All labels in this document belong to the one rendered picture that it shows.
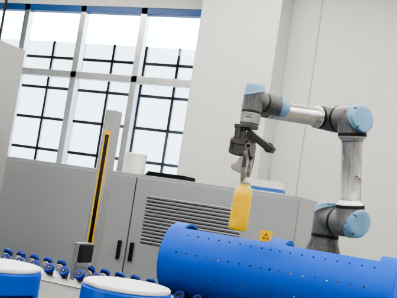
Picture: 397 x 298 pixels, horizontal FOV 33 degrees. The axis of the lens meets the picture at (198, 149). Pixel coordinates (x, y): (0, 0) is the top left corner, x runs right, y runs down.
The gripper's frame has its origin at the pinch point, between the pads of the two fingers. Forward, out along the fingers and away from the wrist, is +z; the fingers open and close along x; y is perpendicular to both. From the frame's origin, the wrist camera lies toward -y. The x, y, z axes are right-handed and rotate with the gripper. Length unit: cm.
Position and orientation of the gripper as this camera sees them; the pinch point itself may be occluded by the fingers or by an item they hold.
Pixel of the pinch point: (246, 179)
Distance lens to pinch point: 248.3
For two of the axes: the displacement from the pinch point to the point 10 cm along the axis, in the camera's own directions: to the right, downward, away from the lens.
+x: -3.6, -1.4, -9.2
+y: -9.2, -1.2, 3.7
